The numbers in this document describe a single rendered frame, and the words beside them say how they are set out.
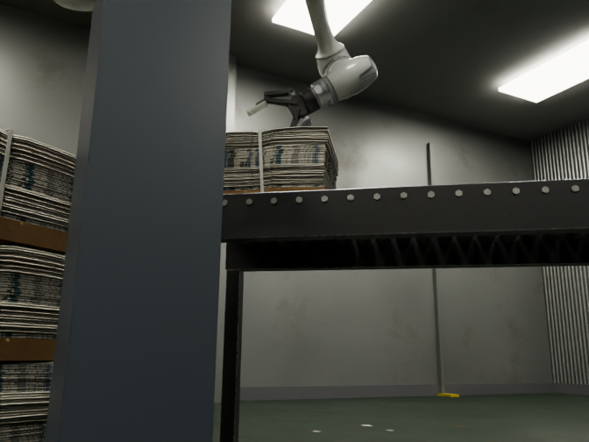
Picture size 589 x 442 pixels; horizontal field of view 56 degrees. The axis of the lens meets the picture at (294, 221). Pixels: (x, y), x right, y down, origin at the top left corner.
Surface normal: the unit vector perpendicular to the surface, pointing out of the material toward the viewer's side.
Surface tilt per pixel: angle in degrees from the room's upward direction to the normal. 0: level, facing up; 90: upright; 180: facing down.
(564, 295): 90
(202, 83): 90
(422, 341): 90
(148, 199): 90
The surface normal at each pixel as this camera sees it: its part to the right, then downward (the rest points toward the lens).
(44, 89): 0.46, -0.21
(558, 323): -0.89, -0.12
